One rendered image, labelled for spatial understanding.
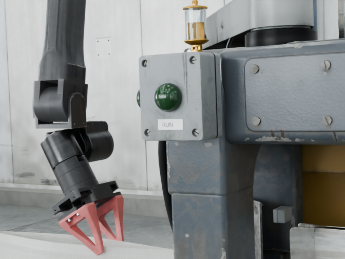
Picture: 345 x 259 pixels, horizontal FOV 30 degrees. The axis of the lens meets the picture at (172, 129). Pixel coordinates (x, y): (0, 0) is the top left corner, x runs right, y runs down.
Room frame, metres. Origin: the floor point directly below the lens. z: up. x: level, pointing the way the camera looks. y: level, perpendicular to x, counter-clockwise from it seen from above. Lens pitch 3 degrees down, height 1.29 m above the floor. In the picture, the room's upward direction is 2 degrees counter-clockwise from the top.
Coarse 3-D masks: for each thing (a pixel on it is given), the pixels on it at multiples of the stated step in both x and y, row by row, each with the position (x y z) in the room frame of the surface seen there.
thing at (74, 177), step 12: (84, 156) 1.03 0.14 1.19; (60, 168) 1.01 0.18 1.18; (72, 168) 1.00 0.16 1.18; (84, 168) 1.01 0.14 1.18; (60, 180) 1.01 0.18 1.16; (72, 180) 1.00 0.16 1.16; (84, 180) 1.00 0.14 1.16; (96, 180) 1.02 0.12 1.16; (72, 192) 0.97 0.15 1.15; (84, 192) 0.98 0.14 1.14; (60, 204) 0.98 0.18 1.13; (84, 204) 1.01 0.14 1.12
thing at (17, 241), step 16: (0, 240) 1.11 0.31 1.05; (16, 240) 1.08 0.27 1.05; (32, 240) 1.05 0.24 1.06; (48, 240) 1.09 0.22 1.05; (64, 240) 1.08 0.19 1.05; (112, 240) 1.02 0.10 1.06; (0, 256) 1.11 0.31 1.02; (16, 256) 1.08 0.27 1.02; (32, 256) 1.05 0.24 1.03; (48, 256) 1.03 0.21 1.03; (64, 256) 1.01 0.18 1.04; (80, 256) 1.00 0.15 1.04; (96, 256) 0.98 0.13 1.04; (112, 256) 0.97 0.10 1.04; (128, 256) 0.96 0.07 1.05; (144, 256) 0.95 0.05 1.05; (160, 256) 0.94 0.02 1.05
